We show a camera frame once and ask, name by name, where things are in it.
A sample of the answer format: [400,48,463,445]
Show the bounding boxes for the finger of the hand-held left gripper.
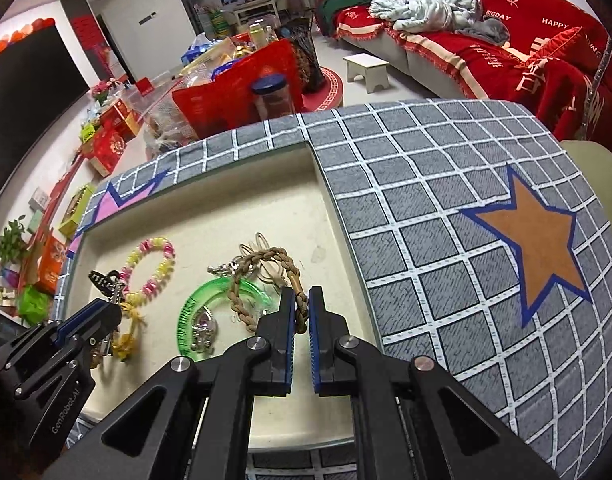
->
[13,334,94,401]
[0,299,122,366]

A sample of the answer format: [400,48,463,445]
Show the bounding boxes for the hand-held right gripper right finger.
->
[308,286,562,480]

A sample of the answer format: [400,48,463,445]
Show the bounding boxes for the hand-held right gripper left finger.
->
[46,287,297,480]

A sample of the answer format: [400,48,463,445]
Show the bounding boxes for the keys with yellow cord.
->
[88,269,149,368]

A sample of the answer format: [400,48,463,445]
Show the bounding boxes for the pink yellow bead bracelet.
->
[118,236,177,306]

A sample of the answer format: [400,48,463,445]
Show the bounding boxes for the brown braided rope bracelet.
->
[227,247,309,333]

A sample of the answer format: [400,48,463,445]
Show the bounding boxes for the beige felt tray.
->
[56,141,384,448]

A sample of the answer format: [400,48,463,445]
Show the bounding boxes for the bright green bag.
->
[16,284,51,326]

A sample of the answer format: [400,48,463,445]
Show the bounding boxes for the dark flat screen device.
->
[0,305,29,343]

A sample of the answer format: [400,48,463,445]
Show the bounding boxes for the orange printed box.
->
[36,232,69,293]

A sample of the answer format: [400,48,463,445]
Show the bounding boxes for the wooden rabbit clip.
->
[238,232,287,283]

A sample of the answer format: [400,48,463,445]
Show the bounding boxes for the silver heart pendant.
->
[191,310,219,353]

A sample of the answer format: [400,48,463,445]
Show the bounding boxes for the green plastic protractor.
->
[177,278,277,361]

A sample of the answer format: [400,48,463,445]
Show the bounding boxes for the yellow green box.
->
[58,185,95,238]

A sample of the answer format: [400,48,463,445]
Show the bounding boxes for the green potted plant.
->
[0,215,29,266]

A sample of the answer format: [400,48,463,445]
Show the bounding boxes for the red gift box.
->
[100,97,141,138]
[83,125,126,177]

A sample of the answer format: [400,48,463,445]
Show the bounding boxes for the clear plastic snack bag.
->
[146,85,201,153]

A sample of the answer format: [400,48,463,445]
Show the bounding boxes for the black television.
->
[0,25,89,221]

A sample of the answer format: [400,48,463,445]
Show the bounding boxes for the pink flower bouquet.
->
[90,77,121,103]

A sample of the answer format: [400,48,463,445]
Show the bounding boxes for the small red gift bag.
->
[172,85,221,141]

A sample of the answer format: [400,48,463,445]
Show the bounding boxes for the jar with blue lid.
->
[251,74,295,121]

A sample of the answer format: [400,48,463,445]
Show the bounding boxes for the round red rug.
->
[301,65,345,112]

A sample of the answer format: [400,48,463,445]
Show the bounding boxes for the dark patterned bag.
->
[281,17,325,95]

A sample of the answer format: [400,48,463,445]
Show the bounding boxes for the white wooden stool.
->
[343,54,389,93]

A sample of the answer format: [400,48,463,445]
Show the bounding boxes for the large red gift bag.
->
[213,39,307,126]

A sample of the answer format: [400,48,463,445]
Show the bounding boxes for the red orange pompom garland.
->
[0,17,56,61]

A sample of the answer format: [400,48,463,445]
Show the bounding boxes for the clear plastic jar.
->
[248,21,279,48]

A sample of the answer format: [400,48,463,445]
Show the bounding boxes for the red sofa with blankets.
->
[316,0,612,153]

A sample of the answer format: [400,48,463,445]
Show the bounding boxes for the white low cabinet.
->
[234,0,279,23]

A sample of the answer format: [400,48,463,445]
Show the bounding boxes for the dark green cloth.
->
[316,0,387,26]

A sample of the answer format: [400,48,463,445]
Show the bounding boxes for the light blue blanket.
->
[370,0,512,43]

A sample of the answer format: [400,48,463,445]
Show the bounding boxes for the red pillow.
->
[518,26,584,68]

